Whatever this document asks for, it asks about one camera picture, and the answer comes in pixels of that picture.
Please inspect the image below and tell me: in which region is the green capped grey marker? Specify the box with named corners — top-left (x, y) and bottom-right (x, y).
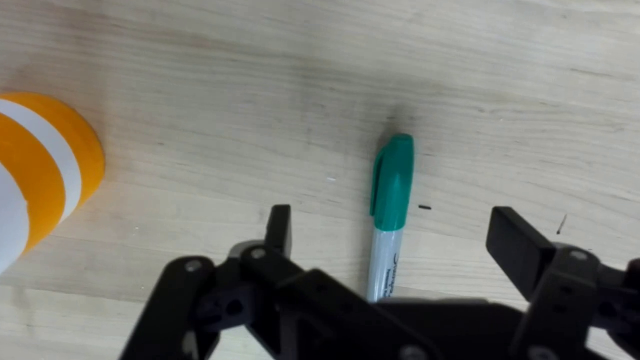
top-left (366, 133), bottom-right (415, 304)

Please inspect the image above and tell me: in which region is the orange and white striped cup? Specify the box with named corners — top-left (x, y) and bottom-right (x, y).
top-left (0, 92), bottom-right (106, 275)

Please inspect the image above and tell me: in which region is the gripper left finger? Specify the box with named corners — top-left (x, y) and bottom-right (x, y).
top-left (119, 204), bottom-right (441, 360)

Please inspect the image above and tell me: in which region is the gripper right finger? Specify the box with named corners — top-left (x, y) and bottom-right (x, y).
top-left (486, 206), bottom-right (640, 360)

